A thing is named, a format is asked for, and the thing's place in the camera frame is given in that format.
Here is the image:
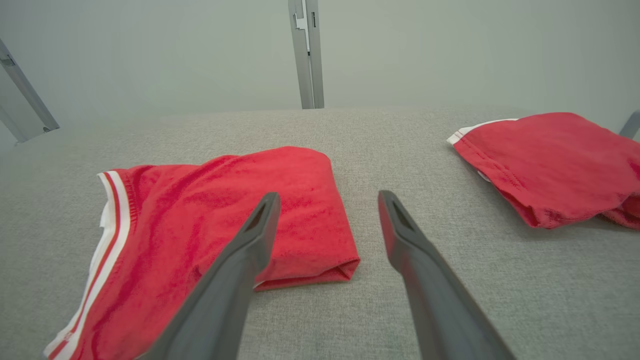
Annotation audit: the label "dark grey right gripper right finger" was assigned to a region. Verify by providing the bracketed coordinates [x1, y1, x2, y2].
[378, 190, 517, 360]

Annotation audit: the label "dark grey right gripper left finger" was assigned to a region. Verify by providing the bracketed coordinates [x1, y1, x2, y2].
[136, 192, 282, 360]

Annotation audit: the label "red and white basketball jersey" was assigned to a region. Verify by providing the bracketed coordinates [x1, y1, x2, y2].
[42, 146, 361, 360]

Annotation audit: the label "red shorts with white stripe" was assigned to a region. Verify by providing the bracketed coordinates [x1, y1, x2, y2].
[446, 112, 640, 231]

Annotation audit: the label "grey aluminium frame post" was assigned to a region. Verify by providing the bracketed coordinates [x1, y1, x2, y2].
[288, 0, 325, 110]

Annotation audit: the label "grey aluminium frame brace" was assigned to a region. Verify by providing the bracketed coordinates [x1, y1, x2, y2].
[618, 110, 640, 140]

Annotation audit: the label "pale grey frame bar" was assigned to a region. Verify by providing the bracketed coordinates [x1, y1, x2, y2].
[0, 102, 28, 146]

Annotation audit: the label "grey metal side post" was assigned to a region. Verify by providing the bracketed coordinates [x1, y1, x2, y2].
[0, 39, 60, 133]

